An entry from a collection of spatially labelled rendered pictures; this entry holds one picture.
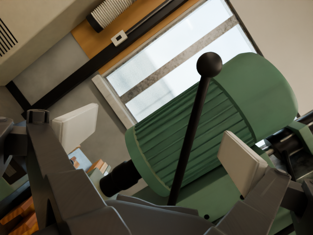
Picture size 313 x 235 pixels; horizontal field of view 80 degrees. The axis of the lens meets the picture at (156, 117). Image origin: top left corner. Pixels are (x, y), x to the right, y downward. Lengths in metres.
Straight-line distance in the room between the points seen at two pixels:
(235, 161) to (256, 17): 1.87
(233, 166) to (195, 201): 0.26
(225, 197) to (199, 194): 0.05
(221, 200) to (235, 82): 0.24
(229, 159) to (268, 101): 0.21
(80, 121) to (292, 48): 2.00
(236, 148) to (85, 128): 0.13
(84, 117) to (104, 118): 1.75
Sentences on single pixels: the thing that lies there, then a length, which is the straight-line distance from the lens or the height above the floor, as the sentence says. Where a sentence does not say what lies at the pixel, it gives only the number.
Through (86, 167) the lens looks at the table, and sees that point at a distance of 0.80.
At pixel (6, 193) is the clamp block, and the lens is 0.52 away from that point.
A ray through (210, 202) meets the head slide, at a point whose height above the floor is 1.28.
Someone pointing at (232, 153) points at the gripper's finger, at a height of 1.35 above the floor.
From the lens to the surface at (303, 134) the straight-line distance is 0.48.
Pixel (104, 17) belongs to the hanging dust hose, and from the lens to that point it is 1.78.
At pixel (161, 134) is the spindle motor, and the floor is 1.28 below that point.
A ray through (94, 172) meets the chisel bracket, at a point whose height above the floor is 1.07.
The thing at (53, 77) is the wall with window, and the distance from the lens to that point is 2.11.
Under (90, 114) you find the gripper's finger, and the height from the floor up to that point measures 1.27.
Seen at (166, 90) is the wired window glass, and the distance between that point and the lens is 1.85.
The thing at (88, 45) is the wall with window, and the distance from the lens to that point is 1.96.
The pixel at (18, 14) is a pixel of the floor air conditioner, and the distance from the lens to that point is 1.98.
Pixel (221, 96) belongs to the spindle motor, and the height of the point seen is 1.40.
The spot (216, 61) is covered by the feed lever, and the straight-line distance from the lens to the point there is 0.26.
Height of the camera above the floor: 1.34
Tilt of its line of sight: 9 degrees down
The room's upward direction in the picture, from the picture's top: 56 degrees clockwise
